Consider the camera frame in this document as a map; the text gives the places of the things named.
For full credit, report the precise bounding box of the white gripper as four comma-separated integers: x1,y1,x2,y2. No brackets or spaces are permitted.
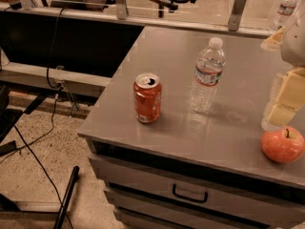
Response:
261,10,305,131

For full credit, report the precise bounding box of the red apple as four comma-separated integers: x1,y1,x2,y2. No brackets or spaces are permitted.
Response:
261,126,305,163

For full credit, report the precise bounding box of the distant water bottle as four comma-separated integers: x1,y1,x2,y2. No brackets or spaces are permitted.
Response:
270,0,299,33

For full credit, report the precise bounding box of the clear plastic water bottle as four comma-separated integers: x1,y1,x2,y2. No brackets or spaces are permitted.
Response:
190,37,226,114

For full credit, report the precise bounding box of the grey metal drawer cabinet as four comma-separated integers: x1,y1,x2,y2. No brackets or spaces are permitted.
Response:
79,27,305,229

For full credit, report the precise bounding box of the orange soda can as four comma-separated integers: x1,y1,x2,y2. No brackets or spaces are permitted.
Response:
133,73,162,123

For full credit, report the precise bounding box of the black drawer handle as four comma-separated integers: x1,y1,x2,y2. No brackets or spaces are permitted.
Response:
172,184,209,204

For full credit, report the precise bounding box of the black power cable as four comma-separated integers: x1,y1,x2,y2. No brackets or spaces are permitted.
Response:
0,7,74,229

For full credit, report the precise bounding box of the metal glass railing frame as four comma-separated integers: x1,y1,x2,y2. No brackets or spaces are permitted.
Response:
0,0,305,40

